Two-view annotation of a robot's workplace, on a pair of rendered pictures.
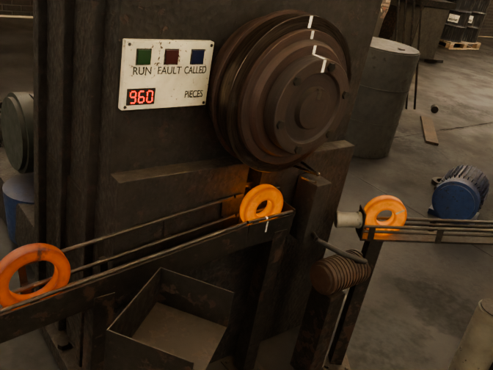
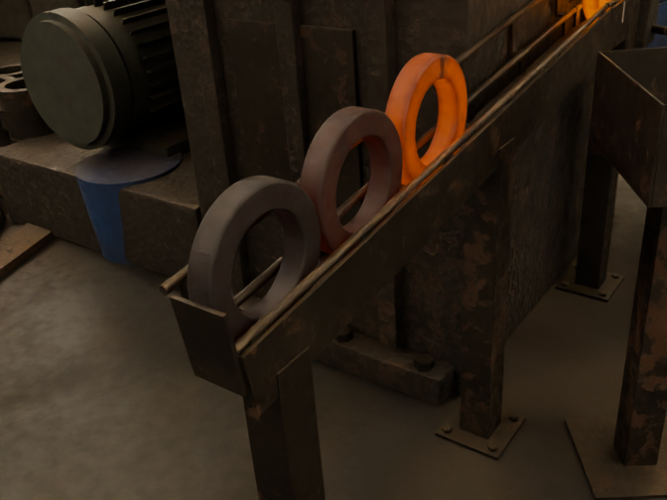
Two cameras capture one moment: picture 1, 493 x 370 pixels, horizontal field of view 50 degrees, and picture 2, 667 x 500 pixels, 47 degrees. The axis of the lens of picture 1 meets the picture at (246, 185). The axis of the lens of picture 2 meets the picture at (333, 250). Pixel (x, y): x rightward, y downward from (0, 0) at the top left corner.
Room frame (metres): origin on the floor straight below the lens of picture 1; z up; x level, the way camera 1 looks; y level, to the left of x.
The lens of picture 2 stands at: (0.07, 0.79, 1.03)
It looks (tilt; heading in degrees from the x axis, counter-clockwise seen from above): 28 degrees down; 350
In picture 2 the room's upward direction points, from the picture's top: 4 degrees counter-clockwise
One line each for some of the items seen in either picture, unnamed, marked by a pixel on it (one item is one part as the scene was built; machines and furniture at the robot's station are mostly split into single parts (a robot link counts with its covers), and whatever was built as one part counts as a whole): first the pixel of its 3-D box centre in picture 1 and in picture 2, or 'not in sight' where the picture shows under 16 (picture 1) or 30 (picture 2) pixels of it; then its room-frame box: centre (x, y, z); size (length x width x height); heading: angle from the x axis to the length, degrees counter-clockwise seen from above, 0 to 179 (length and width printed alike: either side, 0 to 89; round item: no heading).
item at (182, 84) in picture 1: (167, 74); not in sight; (1.36, 0.26, 1.15); 0.26 x 0.02 x 0.18; 132
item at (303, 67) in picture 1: (308, 106); not in sight; (1.44, -0.13, 1.11); 0.28 x 0.06 x 0.28; 132
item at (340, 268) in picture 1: (327, 314); not in sight; (1.63, -0.40, 0.27); 0.22 x 0.13 x 0.53; 132
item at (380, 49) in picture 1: (369, 96); not in sight; (4.35, -0.87, 0.45); 0.59 x 0.59 x 0.89
